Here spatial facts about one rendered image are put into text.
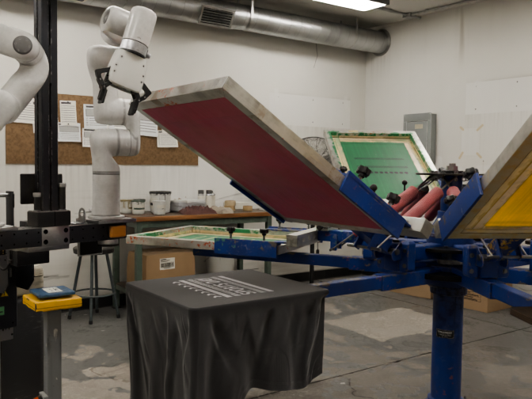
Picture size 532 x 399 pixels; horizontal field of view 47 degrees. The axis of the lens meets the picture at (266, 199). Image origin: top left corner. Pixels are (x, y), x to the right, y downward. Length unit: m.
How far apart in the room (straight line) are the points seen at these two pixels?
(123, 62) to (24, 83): 0.34
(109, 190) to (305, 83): 5.10
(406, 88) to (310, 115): 1.13
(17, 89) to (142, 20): 0.44
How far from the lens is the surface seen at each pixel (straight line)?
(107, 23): 1.87
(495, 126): 6.54
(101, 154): 2.20
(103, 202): 2.20
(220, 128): 1.86
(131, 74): 1.77
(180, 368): 1.80
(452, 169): 2.68
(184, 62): 6.26
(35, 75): 2.00
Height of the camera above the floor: 1.33
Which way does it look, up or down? 3 degrees down
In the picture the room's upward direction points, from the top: 1 degrees clockwise
